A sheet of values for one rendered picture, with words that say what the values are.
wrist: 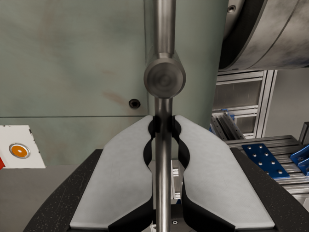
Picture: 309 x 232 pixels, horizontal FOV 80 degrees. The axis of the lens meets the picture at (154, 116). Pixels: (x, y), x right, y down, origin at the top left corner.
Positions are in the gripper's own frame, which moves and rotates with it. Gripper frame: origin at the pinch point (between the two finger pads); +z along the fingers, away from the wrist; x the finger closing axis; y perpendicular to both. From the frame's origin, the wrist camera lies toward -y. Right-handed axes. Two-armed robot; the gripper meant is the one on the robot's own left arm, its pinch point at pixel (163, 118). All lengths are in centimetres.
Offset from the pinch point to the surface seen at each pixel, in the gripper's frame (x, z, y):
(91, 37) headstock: -7.2, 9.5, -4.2
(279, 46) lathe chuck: 15.6, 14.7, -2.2
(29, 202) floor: -159, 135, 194
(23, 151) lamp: -19.4, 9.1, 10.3
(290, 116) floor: 118, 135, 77
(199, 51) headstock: 4.2, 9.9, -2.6
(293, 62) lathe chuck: 20.2, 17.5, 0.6
